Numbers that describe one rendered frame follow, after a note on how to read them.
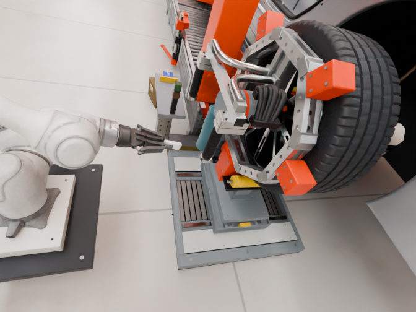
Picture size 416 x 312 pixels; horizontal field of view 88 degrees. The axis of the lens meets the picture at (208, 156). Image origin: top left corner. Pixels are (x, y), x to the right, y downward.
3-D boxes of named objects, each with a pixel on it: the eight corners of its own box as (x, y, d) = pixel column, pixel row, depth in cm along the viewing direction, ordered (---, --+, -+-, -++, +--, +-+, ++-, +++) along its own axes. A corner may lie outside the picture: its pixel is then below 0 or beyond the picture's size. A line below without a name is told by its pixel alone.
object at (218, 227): (264, 229, 142) (271, 223, 134) (212, 234, 130) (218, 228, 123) (242, 166, 171) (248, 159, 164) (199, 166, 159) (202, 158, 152)
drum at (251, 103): (265, 136, 89) (283, 109, 79) (217, 132, 82) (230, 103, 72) (254, 113, 97) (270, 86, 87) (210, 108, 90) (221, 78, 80)
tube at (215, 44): (269, 80, 77) (285, 51, 69) (219, 72, 71) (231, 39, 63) (254, 55, 87) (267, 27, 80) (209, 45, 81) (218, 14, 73)
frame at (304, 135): (258, 203, 92) (361, 100, 52) (244, 204, 90) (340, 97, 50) (228, 116, 124) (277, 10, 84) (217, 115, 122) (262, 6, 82)
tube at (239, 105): (292, 118, 65) (314, 89, 58) (234, 112, 59) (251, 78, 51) (272, 84, 76) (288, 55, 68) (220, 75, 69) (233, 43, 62)
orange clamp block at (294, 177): (292, 171, 75) (303, 195, 70) (273, 171, 72) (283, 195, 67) (304, 160, 70) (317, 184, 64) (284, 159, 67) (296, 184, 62)
